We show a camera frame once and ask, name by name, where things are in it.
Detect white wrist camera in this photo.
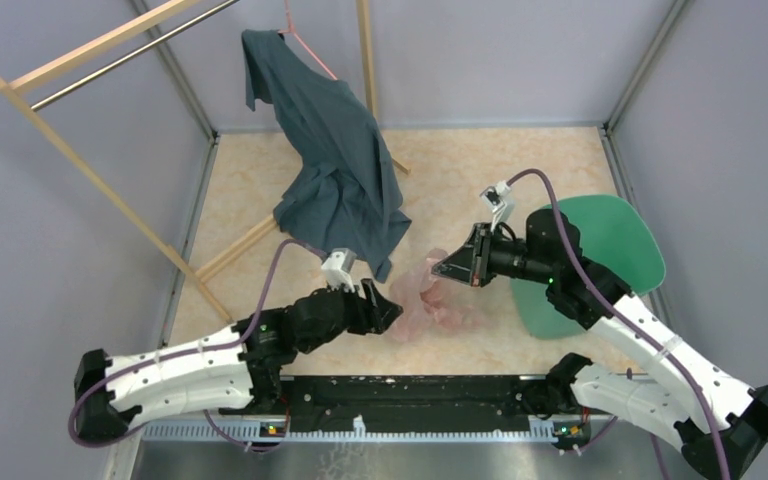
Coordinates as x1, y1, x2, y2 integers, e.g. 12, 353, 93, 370
321, 248, 356, 293
480, 181, 515, 230

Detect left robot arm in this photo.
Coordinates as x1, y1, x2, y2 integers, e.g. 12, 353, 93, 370
67, 279, 403, 448

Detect pink plastic trash bag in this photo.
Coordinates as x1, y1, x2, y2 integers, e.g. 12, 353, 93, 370
386, 248, 488, 343

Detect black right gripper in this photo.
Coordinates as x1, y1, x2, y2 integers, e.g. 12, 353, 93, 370
433, 222, 555, 286

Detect grey slotted cable duct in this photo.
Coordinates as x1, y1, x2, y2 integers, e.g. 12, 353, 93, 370
142, 416, 558, 444

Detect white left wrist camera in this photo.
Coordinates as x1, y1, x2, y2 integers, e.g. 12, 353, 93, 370
321, 248, 356, 293

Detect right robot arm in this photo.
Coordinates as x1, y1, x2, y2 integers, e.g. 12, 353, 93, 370
432, 208, 768, 479

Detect green plastic trash bin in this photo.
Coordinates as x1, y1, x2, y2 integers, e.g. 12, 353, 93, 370
510, 194, 666, 340

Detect pink clothes hanger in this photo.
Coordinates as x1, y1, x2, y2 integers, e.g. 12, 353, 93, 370
279, 0, 338, 81

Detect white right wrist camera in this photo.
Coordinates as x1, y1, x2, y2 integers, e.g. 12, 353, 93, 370
480, 181, 515, 230

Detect dark teal shirt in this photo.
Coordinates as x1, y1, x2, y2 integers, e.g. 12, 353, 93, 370
241, 30, 412, 283

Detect wooden clothes rack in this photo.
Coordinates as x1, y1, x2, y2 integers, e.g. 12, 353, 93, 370
0, 0, 412, 325

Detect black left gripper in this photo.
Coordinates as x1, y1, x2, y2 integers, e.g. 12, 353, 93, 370
298, 276, 403, 354

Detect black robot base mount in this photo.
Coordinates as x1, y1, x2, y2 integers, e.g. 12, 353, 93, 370
221, 374, 614, 435

